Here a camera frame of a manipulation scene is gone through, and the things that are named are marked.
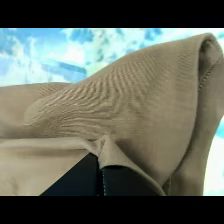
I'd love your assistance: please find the brown shirt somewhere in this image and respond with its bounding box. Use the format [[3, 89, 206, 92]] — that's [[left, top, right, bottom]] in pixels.
[[0, 32, 224, 197]]

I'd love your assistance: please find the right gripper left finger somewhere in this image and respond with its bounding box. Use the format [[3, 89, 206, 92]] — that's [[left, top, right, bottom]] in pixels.
[[39, 152, 101, 197]]

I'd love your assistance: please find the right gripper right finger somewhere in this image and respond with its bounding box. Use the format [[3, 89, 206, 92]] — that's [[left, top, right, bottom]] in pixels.
[[99, 164, 158, 197]]

